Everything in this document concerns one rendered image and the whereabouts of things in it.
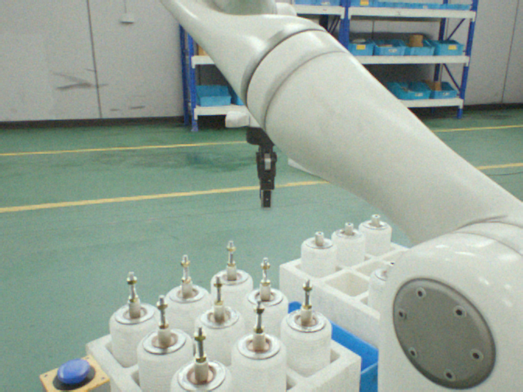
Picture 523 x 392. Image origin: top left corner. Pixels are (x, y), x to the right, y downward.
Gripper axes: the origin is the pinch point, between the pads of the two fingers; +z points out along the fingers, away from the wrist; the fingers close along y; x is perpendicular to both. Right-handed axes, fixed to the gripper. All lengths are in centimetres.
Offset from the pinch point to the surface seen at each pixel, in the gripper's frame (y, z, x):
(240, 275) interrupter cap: 9.8, 21.7, 5.4
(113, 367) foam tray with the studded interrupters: -11.9, 29.0, 28.8
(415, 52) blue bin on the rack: 497, -37, -210
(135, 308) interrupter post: -6.4, 20.0, 25.4
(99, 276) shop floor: 61, 47, 56
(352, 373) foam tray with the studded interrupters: -12.1, 31.6, -16.1
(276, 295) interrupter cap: 0.4, 21.6, -2.4
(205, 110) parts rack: 418, 24, 47
